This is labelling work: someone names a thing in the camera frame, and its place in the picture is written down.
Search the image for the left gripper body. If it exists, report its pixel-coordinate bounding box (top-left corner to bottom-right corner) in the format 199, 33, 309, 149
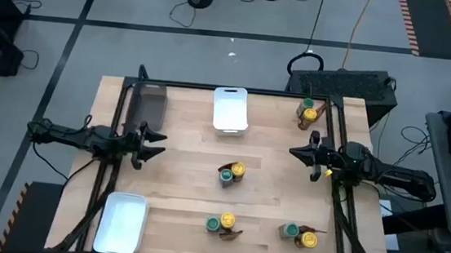
118, 119, 148, 171

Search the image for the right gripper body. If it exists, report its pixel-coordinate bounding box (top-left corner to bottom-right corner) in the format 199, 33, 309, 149
305, 129, 347, 185

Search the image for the grey translucent plastic bin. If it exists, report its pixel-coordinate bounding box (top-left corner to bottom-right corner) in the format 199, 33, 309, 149
123, 81, 170, 135

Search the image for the white plastic bin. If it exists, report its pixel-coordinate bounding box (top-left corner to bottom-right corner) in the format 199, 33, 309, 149
91, 189, 151, 253
209, 85, 253, 139

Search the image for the black mat orange striped edge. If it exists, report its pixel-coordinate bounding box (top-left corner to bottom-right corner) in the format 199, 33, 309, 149
392, 0, 451, 61
0, 179, 65, 253

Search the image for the black metal table frame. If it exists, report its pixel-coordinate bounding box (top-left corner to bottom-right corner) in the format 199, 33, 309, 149
50, 57, 408, 253

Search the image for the black hanging cable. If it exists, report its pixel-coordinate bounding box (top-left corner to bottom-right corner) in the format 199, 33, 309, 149
285, 0, 330, 79

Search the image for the yellow hanging cable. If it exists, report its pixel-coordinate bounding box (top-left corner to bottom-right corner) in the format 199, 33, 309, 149
339, 0, 375, 73

